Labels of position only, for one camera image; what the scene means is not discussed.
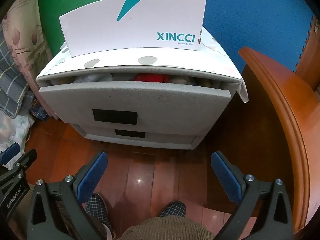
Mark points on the grey plaid blanket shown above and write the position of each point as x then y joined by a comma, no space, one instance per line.
12,85

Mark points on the crumpled white clothes pile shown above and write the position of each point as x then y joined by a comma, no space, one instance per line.
10,130

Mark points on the white patterned cover cloth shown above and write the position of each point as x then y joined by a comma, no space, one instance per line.
120,60

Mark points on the grey nightstand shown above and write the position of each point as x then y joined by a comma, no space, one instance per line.
140,69

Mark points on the pink floral cloth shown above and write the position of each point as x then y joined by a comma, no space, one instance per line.
27,30

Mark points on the blue packet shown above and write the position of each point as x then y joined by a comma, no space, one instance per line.
38,112

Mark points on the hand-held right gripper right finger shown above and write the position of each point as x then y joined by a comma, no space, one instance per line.
225,177

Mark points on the wooden drawer with grey front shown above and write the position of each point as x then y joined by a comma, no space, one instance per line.
162,105

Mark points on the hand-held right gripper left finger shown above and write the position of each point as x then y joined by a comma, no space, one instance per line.
92,177

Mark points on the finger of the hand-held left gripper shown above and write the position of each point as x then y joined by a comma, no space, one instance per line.
23,161
10,153

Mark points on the grey lower drawer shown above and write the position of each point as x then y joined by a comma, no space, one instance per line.
170,137

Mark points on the brown wooden cabinet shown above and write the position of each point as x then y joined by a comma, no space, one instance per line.
307,62

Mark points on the plaid slipper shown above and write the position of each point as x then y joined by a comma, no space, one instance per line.
100,205
173,210

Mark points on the white shoe box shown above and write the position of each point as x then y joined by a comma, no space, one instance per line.
130,30

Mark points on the red underwear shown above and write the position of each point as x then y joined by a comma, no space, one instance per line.
150,77

